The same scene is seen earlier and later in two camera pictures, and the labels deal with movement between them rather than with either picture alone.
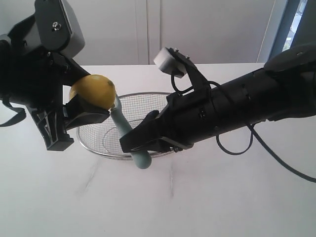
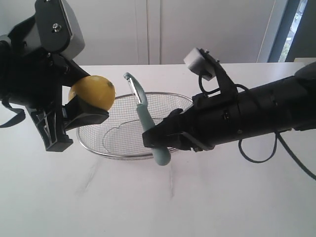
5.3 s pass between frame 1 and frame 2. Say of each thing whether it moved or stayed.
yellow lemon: stayed
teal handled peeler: moved
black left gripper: stayed
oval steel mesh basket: stayed
